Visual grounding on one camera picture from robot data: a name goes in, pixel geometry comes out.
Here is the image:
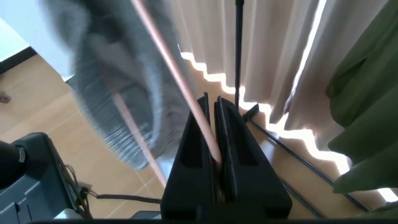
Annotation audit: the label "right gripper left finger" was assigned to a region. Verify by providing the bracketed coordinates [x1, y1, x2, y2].
[160, 92, 219, 220]

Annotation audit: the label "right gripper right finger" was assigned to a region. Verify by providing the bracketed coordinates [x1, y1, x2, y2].
[213, 96, 293, 220]

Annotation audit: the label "pink clothes hanger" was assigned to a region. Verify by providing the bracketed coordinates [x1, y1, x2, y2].
[113, 0, 223, 187]

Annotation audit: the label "pale grey shorts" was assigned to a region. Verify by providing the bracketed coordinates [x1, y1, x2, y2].
[43, 0, 193, 170]

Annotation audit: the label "green long-sleeved shirt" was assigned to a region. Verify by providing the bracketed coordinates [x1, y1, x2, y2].
[325, 0, 398, 218]

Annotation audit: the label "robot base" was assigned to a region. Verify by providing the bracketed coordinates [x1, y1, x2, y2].
[0, 132, 162, 220]

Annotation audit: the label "black clothes rack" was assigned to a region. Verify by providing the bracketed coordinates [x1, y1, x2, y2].
[234, 0, 371, 219]

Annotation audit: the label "beige curtain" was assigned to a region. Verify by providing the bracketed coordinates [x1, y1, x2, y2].
[167, 0, 389, 150]

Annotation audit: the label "black cable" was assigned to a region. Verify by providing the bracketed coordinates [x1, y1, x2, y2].
[95, 193, 162, 205]

